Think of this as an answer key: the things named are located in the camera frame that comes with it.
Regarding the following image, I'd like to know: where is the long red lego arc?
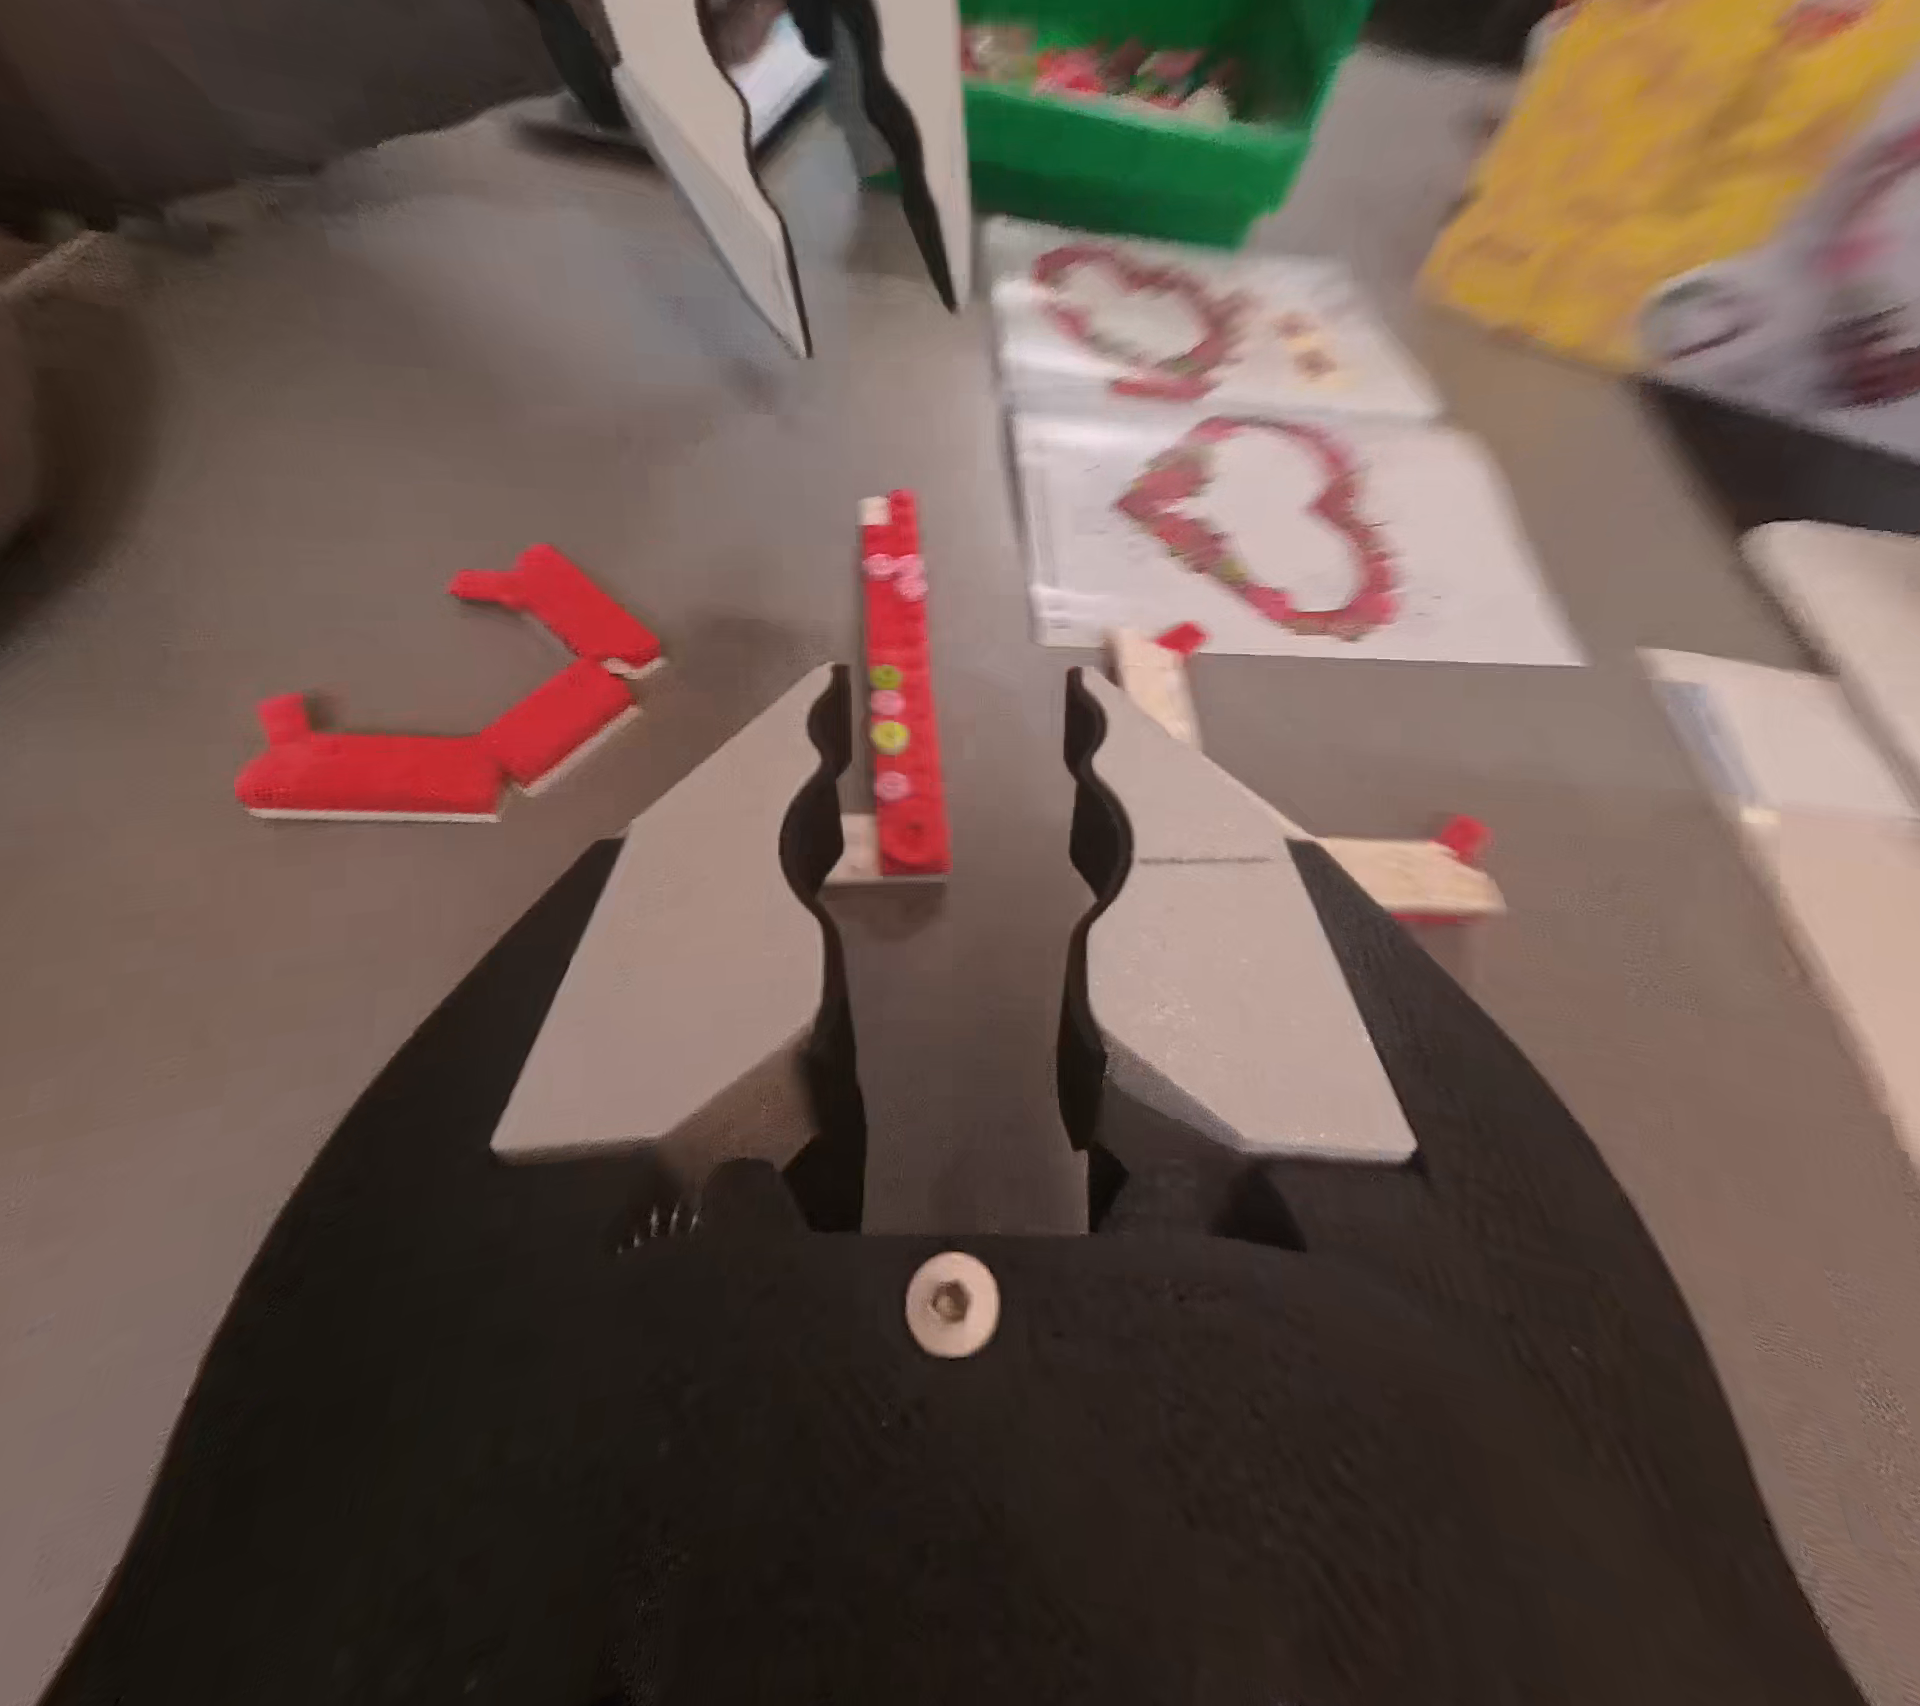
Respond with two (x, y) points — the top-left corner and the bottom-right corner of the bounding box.
(232, 656), (647, 826)

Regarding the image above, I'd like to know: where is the short red lego arc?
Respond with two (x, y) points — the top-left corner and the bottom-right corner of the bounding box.
(446, 542), (669, 683)

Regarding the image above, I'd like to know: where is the pile of loose lego pieces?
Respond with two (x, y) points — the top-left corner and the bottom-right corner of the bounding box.
(960, 18), (1248, 126)

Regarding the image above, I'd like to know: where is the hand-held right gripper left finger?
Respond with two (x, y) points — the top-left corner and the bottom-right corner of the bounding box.
(489, 661), (870, 1236)

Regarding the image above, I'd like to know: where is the white lego arc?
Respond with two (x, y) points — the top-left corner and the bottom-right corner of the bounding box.
(1109, 621), (1505, 928)

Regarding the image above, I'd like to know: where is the lego instruction booklet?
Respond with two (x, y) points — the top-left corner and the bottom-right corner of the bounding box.
(981, 218), (1589, 668)

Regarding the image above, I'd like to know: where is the yellow lego box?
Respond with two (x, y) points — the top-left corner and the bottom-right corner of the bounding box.
(1414, 0), (1920, 463)

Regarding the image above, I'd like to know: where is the red lego strip with flowers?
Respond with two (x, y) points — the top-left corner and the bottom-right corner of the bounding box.
(822, 487), (955, 890)

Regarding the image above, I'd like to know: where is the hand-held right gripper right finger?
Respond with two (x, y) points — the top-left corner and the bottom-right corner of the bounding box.
(1055, 668), (1421, 1236)

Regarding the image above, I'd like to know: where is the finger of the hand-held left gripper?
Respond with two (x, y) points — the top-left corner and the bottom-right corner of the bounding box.
(755, 0), (977, 316)
(535, 0), (815, 361)

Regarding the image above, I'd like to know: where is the white flat box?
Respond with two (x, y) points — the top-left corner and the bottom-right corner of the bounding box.
(1633, 520), (1920, 1184)

